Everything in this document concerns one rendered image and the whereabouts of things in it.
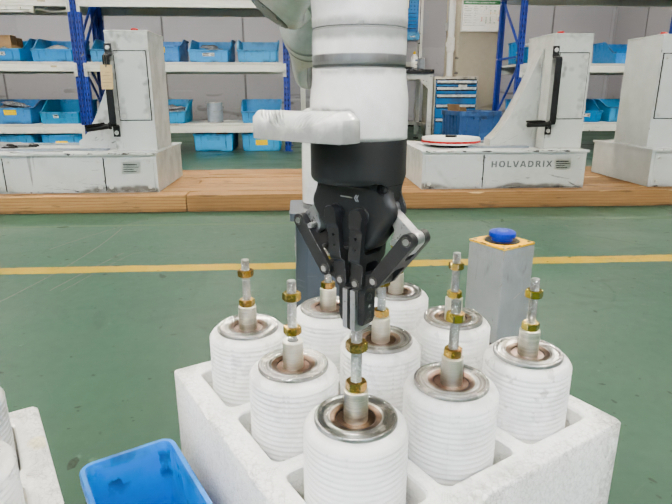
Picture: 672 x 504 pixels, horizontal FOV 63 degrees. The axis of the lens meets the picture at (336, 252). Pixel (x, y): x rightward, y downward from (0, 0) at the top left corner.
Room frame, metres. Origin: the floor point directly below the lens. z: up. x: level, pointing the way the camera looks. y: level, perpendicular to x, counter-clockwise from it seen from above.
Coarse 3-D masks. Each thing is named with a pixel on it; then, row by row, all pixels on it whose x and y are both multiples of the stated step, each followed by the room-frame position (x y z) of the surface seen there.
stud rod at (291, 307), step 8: (288, 280) 0.53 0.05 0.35; (288, 288) 0.53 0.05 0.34; (288, 304) 0.53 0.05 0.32; (296, 304) 0.53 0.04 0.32; (288, 312) 0.53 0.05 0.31; (296, 312) 0.53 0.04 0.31; (288, 320) 0.53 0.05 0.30; (296, 320) 0.53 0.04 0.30; (288, 336) 0.53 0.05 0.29; (296, 336) 0.53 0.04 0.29
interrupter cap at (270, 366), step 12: (264, 360) 0.54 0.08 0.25; (276, 360) 0.54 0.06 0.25; (312, 360) 0.54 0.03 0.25; (324, 360) 0.54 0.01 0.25; (264, 372) 0.51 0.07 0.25; (276, 372) 0.51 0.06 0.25; (288, 372) 0.52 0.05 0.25; (300, 372) 0.51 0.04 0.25; (312, 372) 0.51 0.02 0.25; (324, 372) 0.52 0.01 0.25
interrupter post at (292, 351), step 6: (282, 342) 0.53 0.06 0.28; (288, 342) 0.53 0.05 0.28; (294, 342) 0.53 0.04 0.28; (300, 342) 0.53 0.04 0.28; (288, 348) 0.52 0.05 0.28; (294, 348) 0.52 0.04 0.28; (300, 348) 0.53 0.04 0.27; (288, 354) 0.52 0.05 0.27; (294, 354) 0.52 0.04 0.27; (300, 354) 0.53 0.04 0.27; (288, 360) 0.52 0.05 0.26; (294, 360) 0.52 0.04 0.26; (300, 360) 0.52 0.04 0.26; (288, 366) 0.52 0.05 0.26; (294, 366) 0.52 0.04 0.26; (300, 366) 0.52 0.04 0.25
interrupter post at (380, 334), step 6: (378, 318) 0.59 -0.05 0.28; (384, 318) 0.59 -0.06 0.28; (390, 318) 0.59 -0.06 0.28; (372, 324) 0.59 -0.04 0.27; (378, 324) 0.59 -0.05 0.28; (384, 324) 0.59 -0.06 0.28; (372, 330) 0.59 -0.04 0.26; (378, 330) 0.59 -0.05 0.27; (384, 330) 0.59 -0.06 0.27; (372, 336) 0.59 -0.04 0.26; (378, 336) 0.59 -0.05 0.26; (384, 336) 0.59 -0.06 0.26; (378, 342) 0.59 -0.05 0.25; (384, 342) 0.59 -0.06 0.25
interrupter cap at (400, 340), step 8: (368, 328) 0.62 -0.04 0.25; (392, 328) 0.62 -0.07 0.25; (400, 328) 0.62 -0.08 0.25; (368, 336) 0.61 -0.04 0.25; (392, 336) 0.61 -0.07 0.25; (400, 336) 0.60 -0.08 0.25; (408, 336) 0.60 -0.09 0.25; (368, 344) 0.58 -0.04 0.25; (376, 344) 0.58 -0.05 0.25; (384, 344) 0.58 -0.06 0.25; (392, 344) 0.58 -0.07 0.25; (400, 344) 0.58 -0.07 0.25; (408, 344) 0.58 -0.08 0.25; (368, 352) 0.56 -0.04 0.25; (376, 352) 0.56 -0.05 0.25; (384, 352) 0.56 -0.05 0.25; (392, 352) 0.56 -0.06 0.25
